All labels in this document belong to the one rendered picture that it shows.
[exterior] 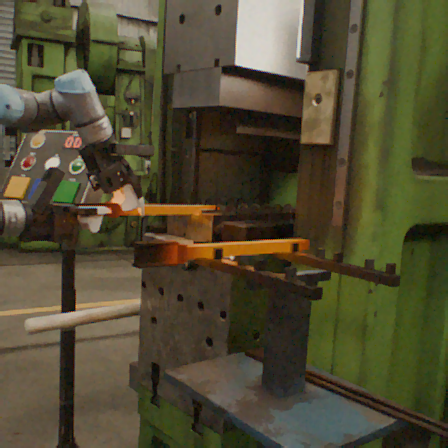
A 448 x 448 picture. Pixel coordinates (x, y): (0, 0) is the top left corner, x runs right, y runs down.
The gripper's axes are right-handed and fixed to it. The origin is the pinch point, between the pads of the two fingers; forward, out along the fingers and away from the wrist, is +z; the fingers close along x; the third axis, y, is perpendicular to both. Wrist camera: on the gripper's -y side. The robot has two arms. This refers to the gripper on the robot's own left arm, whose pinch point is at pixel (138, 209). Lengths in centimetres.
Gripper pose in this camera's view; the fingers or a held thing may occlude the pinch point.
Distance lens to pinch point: 134.7
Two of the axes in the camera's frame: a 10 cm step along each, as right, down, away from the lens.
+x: 6.6, 1.4, -7.4
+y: -6.9, 5.2, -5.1
